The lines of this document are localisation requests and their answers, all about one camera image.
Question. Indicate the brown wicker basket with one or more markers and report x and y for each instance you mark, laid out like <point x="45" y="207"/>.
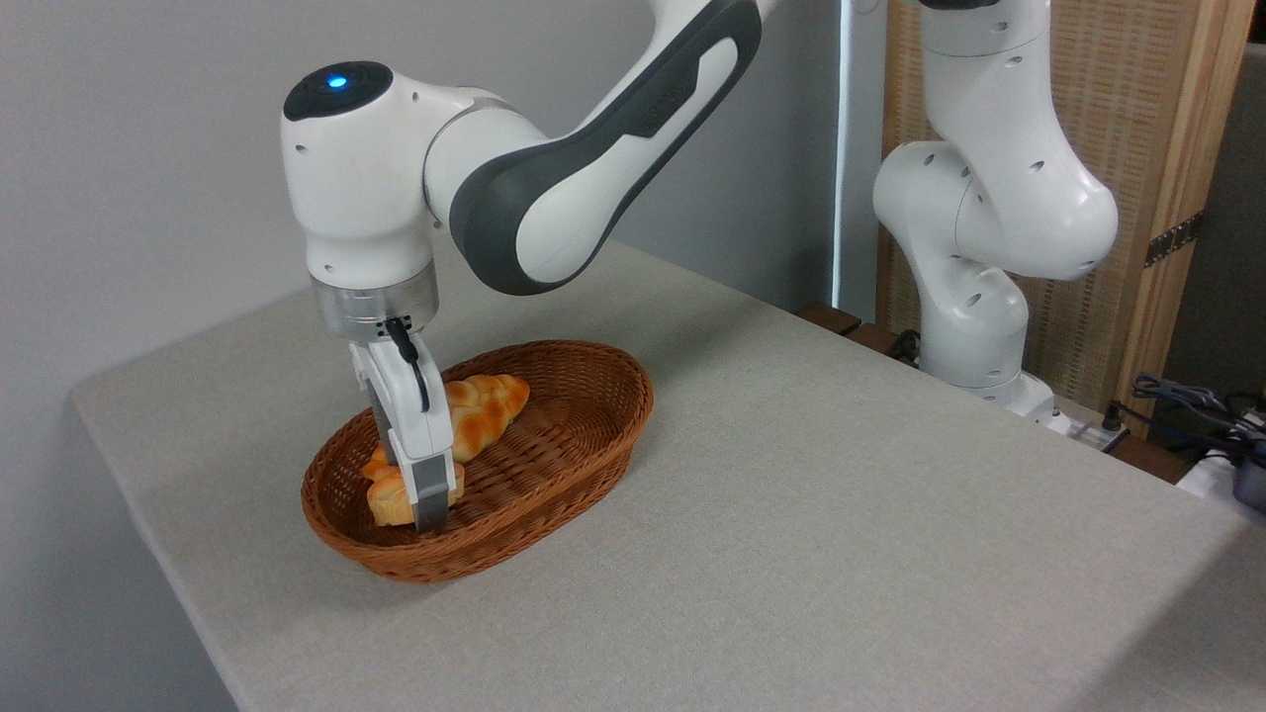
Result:
<point x="574" y="445"/>

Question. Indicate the braided golden bread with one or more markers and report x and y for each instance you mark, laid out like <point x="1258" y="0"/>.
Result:
<point x="485" y="410"/>

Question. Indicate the metal screen hinge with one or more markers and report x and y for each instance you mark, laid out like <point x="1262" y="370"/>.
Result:
<point x="1174" y="239"/>

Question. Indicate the grey box device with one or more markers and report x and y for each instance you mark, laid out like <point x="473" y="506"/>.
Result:
<point x="1252" y="487"/>

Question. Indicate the dark wooden platform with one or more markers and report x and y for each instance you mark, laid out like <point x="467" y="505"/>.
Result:
<point x="841" y="324"/>

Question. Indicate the grey tablecloth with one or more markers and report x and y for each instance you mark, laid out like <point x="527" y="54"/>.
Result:
<point x="841" y="514"/>

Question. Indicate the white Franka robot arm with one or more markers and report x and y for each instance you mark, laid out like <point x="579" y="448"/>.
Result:
<point x="994" y="208"/>

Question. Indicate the orange muffin-shaped bread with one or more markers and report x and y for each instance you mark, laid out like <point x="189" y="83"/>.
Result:
<point x="391" y="502"/>

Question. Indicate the white vertical strip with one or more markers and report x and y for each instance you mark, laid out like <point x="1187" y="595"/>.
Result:
<point x="843" y="148"/>

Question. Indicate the wooden rattan screen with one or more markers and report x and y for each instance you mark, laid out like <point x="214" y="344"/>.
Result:
<point x="1137" y="89"/>

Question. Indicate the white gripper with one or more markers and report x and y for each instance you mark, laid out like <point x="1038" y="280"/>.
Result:
<point x="410" y="415"/>

